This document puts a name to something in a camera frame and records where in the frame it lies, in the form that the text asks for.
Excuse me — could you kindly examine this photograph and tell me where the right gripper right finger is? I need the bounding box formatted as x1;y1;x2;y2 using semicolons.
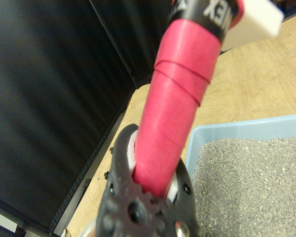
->
159;160;201;237

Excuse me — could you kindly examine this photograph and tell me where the blue litter tray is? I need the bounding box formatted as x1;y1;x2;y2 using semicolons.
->
186;119;296;237

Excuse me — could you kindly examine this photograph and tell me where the black curtain stand pole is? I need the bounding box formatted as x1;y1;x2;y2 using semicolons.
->
88;0;139;89

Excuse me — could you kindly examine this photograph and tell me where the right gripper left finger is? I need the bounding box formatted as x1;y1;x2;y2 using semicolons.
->
96;124;161;237

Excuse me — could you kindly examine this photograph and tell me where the white scoop with red handle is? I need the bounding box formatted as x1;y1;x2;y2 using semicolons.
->
132;0;285;199

